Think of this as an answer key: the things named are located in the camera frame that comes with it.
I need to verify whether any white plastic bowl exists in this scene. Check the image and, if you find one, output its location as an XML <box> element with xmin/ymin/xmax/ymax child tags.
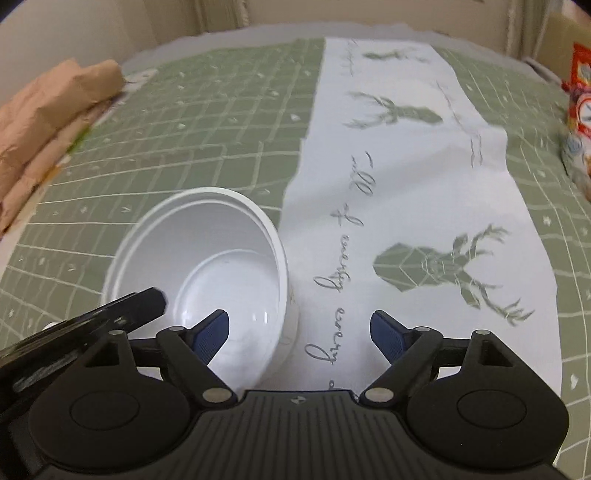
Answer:
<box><xmin>102</xmin><ymin>186</ymin><xmax>303</xmax><ymax>391</ymax></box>

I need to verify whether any red cereal bag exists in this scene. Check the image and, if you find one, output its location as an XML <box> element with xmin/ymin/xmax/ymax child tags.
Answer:
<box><xmin>560</xmin><ymin>42</ymin><xmax>591</xmax><ymax>201</ymax></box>

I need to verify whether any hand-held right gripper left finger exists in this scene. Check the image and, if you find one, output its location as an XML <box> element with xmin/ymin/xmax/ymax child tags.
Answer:
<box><xmin>82</xmin><ymin>309</ymin><xmax>230</xmax><ymax>406</ymax></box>

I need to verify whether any white deer print cloth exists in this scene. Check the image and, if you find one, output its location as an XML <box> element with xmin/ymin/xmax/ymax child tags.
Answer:
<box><xmin>256</xmin><ymin>37</ymin><xmax>561</xmax><ymax>393</ymax></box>

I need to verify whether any beige curtain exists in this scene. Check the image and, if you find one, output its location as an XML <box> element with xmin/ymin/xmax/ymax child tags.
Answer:
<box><xmin>503</xmin><ymin>0</ymin><xmax>555</xmax><ymax>58</ymax></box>

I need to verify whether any beige headboard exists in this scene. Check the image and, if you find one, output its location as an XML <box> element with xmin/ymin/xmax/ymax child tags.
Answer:
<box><xmin>524</xmin><ymin>11</ymin><xmax>591</xmax><ymax>88</ymax></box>

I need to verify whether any peach duvet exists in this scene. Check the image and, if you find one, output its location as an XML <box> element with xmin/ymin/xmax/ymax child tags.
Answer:
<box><xmin>0</xmin><ymin>59</ymin><xmax>125</xmax><ymax>232</ymax></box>

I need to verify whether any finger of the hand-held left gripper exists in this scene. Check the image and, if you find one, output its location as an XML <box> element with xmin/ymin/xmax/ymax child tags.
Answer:
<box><xmin>95</xmin><ymin>287</ymin><xmax>168</xmax><ymax>332</ymax></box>

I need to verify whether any green checked bedsheet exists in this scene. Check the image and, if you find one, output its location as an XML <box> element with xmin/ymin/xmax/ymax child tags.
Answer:
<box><xmin>0</xmin><ymin>37</ymin><xmax>591</xmax><ymax>462</ymax></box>

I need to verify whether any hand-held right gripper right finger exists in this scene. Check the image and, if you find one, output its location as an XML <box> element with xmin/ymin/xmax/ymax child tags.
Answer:
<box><xmin>359</xmin><ymin>310</ymin><xmax>517</xmax><ymax>406</ymax></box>

